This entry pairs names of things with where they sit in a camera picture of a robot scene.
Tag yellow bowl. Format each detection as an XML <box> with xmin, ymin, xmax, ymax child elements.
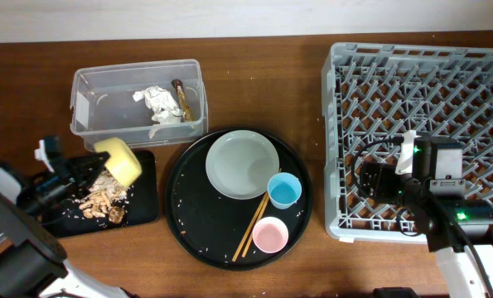
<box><xmin>94</xmin><ymin>137</ymin><xmax>143</xmax><ymax>187</ymax></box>

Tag food scraps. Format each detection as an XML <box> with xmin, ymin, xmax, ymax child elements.
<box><xmin>73</xmin><ymin>170</ymin><xmax>128</xmax><ymax>224</ymax></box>

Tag gold coffee sachet wrapper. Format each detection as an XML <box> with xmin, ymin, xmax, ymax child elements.
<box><xmin>171</xmin><ymin>79</ymin><xmax>193</xmax><ymax>122</ymax></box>

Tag blue cup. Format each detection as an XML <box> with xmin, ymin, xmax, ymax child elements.
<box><xmin>268</xmin><ymin>172</ymin><xmax>302</xmax><ymax>209</ymax></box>

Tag pink cup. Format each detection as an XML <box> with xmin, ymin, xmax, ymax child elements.
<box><xmin>252</xmin><ymin>217</ymin><xmax>289</xmax><ymax>253</ymax></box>

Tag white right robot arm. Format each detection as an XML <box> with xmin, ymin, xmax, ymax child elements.
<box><xmin>350</xmin><ymin>130</ymin><xmax>493</xmax><ymax>297</ymax></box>

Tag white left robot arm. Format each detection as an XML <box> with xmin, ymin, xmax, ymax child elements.
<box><xmin>0</xmin><ymin>136</ymin><xmax>142</xmax><ymax>297</ymax></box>

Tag clear plastic waste bin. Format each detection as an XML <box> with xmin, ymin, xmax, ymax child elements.
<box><xmin>70</xmin><ymin>59</ymin><xmax>209</xmax><ymax>151</ymax></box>

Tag grey dishwasher rack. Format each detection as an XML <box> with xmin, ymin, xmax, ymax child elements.
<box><xmin>321</xmin><ymin>43</ymin><xmax>493</xmax><ymax>244</ymax></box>

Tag black rectangular tray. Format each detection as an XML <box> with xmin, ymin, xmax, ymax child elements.
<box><xmin>42</xmin><ymin>151</ymin><xmax>159</xmax><ymax>238</ymax></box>

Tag crumpled white tissue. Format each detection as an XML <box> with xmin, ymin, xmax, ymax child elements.
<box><xmin>132</xmin><ymin>86</ymin><xmax>184</xmax><ymax>138</ymax></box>

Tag grey ceramic plate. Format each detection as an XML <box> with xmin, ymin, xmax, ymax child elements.
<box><xmin>205</xmin><ymin>130</ymin><xmax>280</xmax><ymax>200</ymax></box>

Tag round black serving tray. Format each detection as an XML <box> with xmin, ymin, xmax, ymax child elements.
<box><xmin>164</xmin><ymin>129</ymin><xmax>313</xmax><ymax>271</ymax></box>

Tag wooden chopstick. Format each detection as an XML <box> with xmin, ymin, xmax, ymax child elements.
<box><xmin>232</xmin><ymin>192</ymin><xmax>268</xmax><ymax>262</ymax></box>
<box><xmin>234</xmin><ymin>191</ymin><xmax>288</xmax><ymax>260</ymax></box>

